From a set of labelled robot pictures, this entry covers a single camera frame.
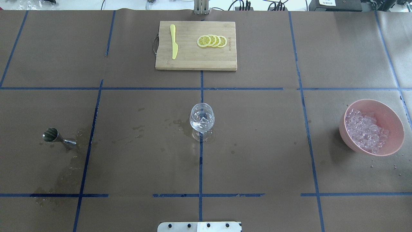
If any steel double jigger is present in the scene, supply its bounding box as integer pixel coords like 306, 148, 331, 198
42, 127, 77, 150

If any yellow plastic knife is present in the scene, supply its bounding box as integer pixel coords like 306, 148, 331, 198
170, 24, 179, 59

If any yellow lemon slice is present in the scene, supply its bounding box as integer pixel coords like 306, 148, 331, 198
197, 35, 212, 47
217, 36, 228, 48
211, 35, 221, 47
207, 35, 217, 47

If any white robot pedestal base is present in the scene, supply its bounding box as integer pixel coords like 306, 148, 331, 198
157, 221, 242, 232

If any clear wine glass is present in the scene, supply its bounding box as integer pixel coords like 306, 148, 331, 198
189, 103, 215, 142

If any bamboo cutting board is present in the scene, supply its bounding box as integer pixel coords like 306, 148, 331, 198
155, 21, 238, 72

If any aluminium frame post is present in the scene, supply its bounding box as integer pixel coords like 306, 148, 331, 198
194, 0, 210, 15

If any black power box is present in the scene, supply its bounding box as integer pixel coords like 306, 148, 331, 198
308, 0, 362, 12

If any pink bowl of ice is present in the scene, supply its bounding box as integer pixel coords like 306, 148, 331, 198
339, 99, 405, 157

